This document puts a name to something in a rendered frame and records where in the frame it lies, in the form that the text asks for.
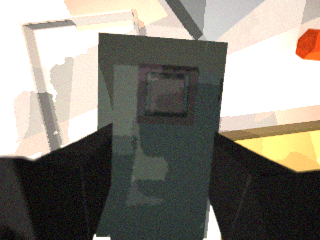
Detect orange-handled awl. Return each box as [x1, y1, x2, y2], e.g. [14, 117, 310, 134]
[295, 28, 320, 61]

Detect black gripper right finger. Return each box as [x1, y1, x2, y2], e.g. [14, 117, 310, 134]
[208, 132, 320, 240]

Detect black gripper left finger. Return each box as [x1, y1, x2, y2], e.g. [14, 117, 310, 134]
[0, 123, 113, 240]

